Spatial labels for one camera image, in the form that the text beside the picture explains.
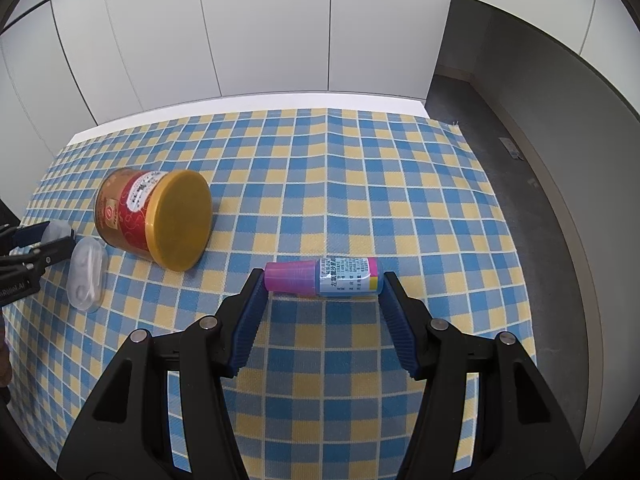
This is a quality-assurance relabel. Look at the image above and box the light blue plastic case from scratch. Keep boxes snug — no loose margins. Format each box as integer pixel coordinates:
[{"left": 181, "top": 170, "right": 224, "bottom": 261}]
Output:
[{"left": 40, "top": 220, "right": 73, "bottom": 244}]

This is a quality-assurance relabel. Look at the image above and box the clear oval plastic case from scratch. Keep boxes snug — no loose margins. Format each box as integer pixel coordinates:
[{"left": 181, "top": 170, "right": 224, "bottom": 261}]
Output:
[{"left": 66, "top": 237, "right": 108, "bottom": 313}]

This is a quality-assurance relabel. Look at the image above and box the small bottle purple cap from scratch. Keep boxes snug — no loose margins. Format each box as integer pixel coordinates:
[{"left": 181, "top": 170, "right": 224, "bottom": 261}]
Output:
[{"left": 265, "top": 256, "right": 383, "bottom": 298}]

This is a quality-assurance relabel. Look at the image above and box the red gold tin can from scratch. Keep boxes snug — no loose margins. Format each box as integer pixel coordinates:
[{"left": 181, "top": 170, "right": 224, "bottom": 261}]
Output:
[{"left": 94, "top": 167, "right": 214, "bottom": 272}]

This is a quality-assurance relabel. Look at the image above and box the blue yellow checkered tablecloth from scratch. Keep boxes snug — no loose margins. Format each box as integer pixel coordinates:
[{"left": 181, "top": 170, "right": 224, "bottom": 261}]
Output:
[{"left": 4, "top": 107, "right": 535, "bottom": 479}]

